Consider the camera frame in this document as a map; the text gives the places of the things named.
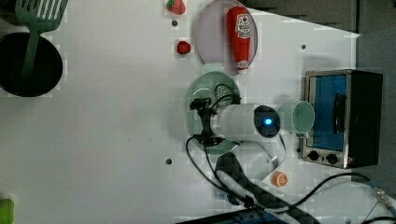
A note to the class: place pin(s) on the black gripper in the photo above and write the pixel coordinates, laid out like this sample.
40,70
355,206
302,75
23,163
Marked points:
206,138

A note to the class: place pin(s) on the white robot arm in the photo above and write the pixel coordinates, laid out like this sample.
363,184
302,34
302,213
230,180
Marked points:
258,150

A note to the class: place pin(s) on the small red strawberry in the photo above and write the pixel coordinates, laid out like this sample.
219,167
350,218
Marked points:
183,47

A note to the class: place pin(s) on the grey round plate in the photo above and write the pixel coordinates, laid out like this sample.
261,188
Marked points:
211,36

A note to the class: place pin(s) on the orange slice toy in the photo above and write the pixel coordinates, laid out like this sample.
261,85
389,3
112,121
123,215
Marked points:
279,179

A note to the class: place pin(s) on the green cup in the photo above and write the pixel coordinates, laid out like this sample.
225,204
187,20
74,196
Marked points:
297,117

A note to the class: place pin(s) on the red ketchup bottle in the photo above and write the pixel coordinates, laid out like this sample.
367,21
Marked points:
238,25

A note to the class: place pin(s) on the large red strawberry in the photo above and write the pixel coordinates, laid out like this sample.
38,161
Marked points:
176,6

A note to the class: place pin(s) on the black toaster oven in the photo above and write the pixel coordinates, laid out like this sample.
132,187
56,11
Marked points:
347,106

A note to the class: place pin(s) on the black pot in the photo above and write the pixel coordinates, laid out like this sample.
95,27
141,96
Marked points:
24,79

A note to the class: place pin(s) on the green slotted spatula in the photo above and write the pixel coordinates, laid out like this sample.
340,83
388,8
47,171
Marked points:
39,16

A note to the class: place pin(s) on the green bottle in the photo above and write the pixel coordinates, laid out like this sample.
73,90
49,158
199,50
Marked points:
6,211

